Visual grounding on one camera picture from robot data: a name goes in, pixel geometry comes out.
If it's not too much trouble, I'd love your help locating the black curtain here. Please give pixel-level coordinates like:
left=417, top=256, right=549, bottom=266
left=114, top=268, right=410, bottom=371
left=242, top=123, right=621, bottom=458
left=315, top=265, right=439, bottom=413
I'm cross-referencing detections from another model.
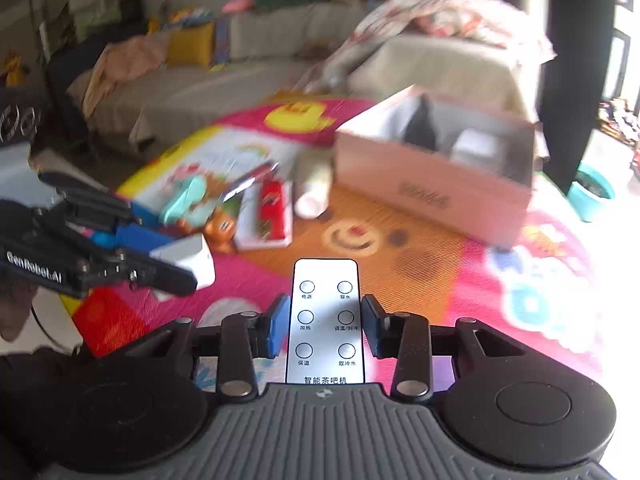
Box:
left=537, top=0, right=619, bottom=194

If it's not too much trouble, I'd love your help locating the beige cylinder bottle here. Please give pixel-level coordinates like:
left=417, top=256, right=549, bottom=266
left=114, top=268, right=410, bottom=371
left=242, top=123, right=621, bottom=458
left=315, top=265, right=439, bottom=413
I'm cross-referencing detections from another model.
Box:
left=294, top=151, right=335, bottom=220

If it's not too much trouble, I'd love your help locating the beige sofa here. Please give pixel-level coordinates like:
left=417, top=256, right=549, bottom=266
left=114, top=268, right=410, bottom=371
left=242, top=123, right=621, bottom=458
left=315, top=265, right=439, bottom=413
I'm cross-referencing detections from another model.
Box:
left=67, top=7, right=546, bottom=161

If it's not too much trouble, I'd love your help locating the black cable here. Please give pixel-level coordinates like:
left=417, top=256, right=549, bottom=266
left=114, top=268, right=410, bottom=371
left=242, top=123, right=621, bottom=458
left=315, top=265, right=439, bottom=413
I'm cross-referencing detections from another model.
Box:
left=29, top=304, right=82, bottom=357

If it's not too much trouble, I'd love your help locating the pink cardboard box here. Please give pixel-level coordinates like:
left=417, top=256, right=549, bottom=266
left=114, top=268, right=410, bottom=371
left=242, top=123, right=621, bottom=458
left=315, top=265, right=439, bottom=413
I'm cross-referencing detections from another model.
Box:
left=334, top=85, right=543, bottom=250

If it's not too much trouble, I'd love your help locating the yellow toy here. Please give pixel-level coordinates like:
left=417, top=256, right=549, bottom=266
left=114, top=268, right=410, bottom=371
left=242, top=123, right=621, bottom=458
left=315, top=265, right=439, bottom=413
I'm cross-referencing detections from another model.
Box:
left=4, top=54, right=24, bottom=87

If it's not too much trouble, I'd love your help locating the floral blanket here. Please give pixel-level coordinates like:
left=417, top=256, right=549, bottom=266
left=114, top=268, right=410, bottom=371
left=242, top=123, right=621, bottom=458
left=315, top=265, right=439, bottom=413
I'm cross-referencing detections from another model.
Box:
left=300, top=0, right=557, bottom=96

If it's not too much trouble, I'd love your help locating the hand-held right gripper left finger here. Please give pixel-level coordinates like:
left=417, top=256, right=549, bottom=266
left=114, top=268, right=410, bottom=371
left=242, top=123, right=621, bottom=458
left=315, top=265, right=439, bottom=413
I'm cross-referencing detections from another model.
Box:
left=117, top=294, right=292, bottom=400

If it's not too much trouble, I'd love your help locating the colourful cartoon play mat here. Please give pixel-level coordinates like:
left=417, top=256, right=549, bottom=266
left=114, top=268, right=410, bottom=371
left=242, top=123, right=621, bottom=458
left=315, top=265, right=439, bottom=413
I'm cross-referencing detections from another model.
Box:
left=60, top=92, right=608, bottom=396

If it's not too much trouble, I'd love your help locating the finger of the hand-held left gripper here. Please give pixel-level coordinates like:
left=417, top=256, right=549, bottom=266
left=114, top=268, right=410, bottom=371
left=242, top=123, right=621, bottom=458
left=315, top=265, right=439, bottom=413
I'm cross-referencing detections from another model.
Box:
left=75, top=249, right=199, bottom=297
left=37, top=172, right=172, bottom=257

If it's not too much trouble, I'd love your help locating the white power adapter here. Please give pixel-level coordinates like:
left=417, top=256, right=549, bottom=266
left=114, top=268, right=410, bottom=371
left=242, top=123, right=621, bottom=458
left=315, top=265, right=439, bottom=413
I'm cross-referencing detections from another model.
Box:
left=149, top=232, right=217, bottom=292

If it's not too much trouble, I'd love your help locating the white remote control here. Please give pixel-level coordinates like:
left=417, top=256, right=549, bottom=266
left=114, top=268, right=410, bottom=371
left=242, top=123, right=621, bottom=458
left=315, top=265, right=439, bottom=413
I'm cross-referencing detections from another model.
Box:
left=286, top=258, right=367, bottom=385

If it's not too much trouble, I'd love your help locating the orange toy figure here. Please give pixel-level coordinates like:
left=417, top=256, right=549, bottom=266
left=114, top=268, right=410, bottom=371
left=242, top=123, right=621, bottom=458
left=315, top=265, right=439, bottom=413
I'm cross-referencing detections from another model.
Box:
left=206, top=207, right=237, bottom=254

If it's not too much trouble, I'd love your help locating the teal basin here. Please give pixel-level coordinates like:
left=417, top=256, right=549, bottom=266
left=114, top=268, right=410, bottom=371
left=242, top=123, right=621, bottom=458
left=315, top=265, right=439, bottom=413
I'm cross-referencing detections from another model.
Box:
left=567, top=161, right=616, bottom=222

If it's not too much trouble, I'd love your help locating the red and white box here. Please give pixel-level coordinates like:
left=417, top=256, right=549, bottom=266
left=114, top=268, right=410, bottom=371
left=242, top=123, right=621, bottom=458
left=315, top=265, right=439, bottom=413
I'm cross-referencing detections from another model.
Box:
left=234, top=180, right=293, bottom=252

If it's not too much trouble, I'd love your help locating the yellow pillow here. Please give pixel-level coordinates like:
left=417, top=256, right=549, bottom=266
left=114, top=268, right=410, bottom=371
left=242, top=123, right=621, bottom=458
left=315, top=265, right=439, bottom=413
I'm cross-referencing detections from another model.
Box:
left=167, top=22, right=216, bottom=68

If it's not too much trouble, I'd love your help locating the teal plastic toy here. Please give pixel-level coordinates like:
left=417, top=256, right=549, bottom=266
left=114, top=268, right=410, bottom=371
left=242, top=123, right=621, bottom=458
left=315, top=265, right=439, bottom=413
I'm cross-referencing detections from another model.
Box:
left=159, top=176, right=207, bottom=226

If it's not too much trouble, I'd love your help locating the shiny foil packet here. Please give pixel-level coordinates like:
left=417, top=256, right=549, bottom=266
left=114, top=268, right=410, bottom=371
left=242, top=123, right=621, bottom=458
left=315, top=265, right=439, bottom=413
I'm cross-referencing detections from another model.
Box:
left=220, top=161, right=282, bottom=204

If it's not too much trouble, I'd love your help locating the peach cloth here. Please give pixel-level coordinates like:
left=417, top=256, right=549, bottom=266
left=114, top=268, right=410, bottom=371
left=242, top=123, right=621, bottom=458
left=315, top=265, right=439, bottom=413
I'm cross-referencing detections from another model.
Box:
left=82, top=37, right=171, bottom=117

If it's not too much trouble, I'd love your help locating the small white box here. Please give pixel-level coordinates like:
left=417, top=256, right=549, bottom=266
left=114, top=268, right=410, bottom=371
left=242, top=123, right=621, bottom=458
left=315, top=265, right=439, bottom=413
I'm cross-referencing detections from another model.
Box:
left=450, top=129, right=507, bottom=172

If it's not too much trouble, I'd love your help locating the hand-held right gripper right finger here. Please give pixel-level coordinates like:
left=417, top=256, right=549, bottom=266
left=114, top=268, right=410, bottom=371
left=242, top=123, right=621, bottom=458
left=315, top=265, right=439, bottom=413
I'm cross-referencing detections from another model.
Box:
left=361, top=294, right=531, bottom=402

